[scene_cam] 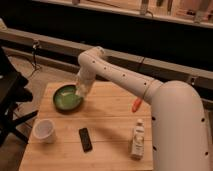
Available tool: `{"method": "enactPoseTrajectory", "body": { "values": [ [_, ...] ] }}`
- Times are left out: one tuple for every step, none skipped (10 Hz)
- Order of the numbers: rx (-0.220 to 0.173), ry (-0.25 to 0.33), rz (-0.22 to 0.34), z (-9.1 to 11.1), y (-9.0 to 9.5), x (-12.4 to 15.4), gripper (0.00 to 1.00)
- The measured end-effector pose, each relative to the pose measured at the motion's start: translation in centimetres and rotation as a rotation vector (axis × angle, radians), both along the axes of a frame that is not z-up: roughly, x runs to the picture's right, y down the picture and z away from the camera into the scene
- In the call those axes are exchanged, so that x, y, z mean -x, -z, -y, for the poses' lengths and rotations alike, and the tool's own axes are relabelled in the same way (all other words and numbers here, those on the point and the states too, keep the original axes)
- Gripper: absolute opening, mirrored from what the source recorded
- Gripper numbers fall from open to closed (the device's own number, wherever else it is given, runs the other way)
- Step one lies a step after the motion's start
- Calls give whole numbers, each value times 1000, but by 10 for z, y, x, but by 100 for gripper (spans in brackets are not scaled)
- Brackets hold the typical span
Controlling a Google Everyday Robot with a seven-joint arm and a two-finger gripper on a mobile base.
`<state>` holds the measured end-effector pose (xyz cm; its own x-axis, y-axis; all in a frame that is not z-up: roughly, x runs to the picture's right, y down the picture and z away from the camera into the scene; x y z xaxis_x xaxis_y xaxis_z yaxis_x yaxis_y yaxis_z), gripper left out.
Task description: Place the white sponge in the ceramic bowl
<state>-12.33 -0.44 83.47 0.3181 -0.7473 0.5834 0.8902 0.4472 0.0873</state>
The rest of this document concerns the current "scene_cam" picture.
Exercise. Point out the black remote control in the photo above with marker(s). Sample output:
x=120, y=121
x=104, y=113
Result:
x=85, y=140

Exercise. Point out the green ceramic bowl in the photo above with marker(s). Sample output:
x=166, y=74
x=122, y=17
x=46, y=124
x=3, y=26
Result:
x=65, y=98

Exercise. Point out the white cup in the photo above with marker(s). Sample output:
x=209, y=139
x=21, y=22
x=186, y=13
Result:
x=44, y=130

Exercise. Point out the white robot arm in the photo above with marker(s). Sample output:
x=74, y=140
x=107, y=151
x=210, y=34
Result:
x=179, y=129

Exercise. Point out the orange carrot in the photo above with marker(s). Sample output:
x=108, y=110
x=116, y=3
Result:
x=136, y=105

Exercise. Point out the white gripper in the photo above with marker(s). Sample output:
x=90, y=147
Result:
x=84, y=83

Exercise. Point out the black chair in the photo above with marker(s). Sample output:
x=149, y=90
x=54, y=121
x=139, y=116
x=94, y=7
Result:
x=12, y=90

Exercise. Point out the white plastic bottle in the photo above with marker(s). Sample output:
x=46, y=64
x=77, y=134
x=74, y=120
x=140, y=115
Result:
x=137, y=145

